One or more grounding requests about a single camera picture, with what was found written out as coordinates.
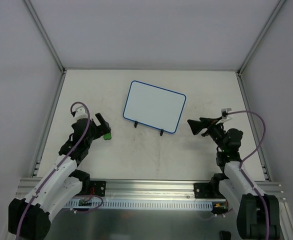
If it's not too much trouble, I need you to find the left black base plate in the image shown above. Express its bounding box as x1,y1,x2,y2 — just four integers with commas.
87,180,107,197

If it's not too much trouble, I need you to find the right aluminium frame post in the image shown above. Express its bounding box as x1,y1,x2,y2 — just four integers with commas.
237,0,287,76

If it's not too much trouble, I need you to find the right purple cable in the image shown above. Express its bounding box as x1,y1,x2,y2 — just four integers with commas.
211,110,271,240

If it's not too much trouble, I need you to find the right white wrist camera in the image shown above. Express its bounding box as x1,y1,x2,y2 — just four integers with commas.
219,108,233,123

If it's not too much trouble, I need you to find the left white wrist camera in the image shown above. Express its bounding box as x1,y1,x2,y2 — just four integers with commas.
71,105,88,122

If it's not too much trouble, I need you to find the purple cable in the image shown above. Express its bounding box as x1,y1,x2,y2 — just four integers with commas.
211,110,271,240
15,101,104,240

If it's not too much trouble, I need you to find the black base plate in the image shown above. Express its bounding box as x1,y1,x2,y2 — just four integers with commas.
87,180,107,197
193,182,225,199

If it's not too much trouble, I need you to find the left aluminium frame post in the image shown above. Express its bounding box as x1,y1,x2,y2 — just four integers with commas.
22,0,65,74

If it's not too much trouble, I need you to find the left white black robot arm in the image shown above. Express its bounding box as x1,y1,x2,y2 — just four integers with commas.
8,110,111,240

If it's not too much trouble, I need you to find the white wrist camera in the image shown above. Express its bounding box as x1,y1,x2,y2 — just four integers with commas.
219,108,233,123
71,105,88,122

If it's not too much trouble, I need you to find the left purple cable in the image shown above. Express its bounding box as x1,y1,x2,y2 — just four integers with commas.
15,101,104,240

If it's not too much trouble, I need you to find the aluminium mounting rail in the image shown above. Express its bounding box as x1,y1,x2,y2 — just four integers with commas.
15,177,287,202

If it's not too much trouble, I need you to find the aluminium frame post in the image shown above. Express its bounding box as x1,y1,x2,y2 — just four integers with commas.
237,0,287,76
22,0,65,74

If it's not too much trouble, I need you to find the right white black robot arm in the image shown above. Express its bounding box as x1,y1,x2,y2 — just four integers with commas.
187,116,281,240

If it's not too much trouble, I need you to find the white slotted cable duct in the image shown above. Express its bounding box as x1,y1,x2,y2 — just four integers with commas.
63,197,213,211

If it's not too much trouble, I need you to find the blue framed whiteboard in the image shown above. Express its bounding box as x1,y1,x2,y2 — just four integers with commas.
122,80,187,134

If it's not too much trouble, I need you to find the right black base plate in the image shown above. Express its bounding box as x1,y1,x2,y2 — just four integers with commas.
193,182,225,199

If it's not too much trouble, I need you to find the green black whiteboard eraser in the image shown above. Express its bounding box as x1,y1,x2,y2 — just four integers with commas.
103,132,112,141

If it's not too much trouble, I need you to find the black object at bottom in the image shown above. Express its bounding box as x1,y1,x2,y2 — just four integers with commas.
219,230,232,240

